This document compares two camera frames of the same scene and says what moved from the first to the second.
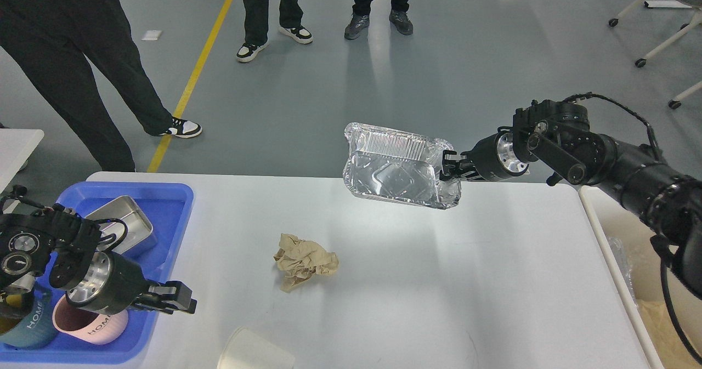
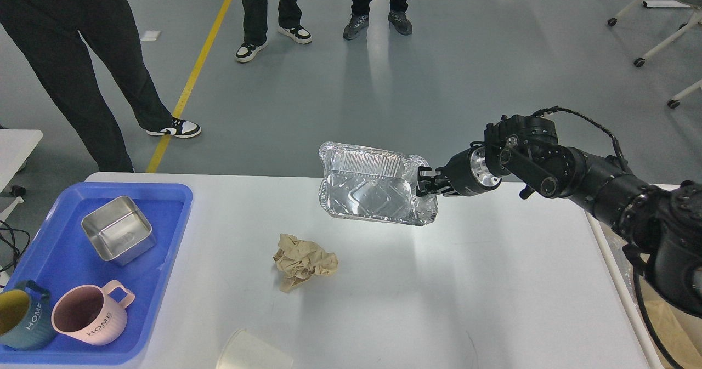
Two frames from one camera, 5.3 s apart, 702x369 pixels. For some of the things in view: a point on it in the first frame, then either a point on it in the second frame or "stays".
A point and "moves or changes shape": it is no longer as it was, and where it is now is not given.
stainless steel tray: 124,227 stays
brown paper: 300,259 stays
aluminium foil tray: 387,164 moves or changes shape
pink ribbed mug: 88,326 stays
